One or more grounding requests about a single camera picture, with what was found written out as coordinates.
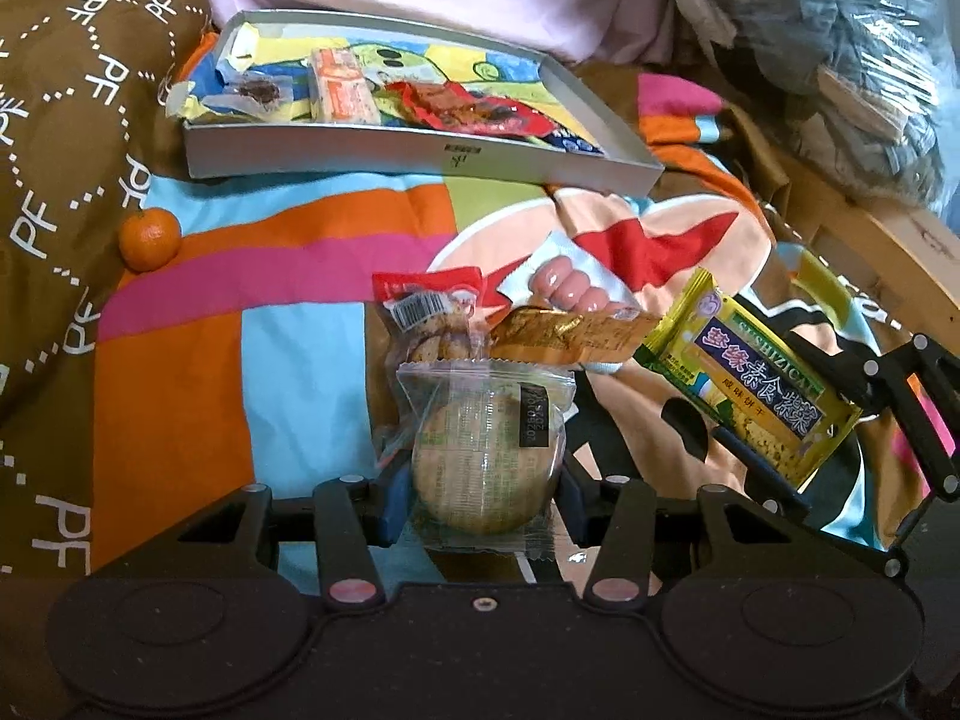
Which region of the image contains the yellow green snack packet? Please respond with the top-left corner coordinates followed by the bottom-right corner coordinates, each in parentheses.
top-left (635, 268), bottom-right (861, 488)

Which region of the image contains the round cake clear wrapper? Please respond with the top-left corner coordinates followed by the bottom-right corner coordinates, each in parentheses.
top-left (389, 359), bottom-right (576, 556)

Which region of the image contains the golden brown snack packet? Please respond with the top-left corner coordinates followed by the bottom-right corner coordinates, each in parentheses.
top-left (488, 305), bottom-right (659, 366)

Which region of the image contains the nut snack red-top bag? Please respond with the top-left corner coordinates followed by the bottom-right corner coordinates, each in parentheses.
top-left (373, 266), bottom-right (488, 371)

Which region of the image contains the pink sausage white packet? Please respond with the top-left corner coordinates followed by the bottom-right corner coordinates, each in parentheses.
top-left (496, 231), bottom-right (641, 319)

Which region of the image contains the blue stick snack packet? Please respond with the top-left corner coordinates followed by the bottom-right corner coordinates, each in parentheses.
top-left (535, 128), bottom-right (604, 154)

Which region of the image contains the red spicy strip packet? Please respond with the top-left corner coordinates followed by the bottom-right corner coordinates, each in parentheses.
top-left (384, 82), bottom-right (556, 138)

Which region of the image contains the orange white wafer snack bar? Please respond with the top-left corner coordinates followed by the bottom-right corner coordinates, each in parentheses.
top-left (308, 47), bottom-right (381, 127)

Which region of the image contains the dark candy clear wrapper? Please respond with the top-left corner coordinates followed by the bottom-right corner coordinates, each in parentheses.
top-left (202, 71), bottom-right (295, 122)

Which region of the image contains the colourful cartoon bedspread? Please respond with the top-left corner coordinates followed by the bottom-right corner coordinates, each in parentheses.
top-left (91, 64), bottom-right (919, 566)

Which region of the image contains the clear bag of clothes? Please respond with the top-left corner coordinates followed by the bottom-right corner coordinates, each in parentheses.
top-left (674, 0), bottom-right (958, 213)

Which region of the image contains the small orange tangerine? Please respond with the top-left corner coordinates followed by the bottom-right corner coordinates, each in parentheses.
top-left (117, 208), bottom-right (182, 273)

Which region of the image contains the grey shallow box tray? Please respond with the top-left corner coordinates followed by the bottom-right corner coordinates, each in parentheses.
top-left (181, 10), bottom-right (662, 195)

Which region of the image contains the brown PF patterned quilt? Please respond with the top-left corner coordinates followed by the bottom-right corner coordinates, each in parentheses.
top-left (2, 0), bottom-right (210, 717)

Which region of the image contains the wooden bed frame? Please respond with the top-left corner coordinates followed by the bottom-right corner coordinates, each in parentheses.
top-left (771, 146), bottom-right (958, 351)

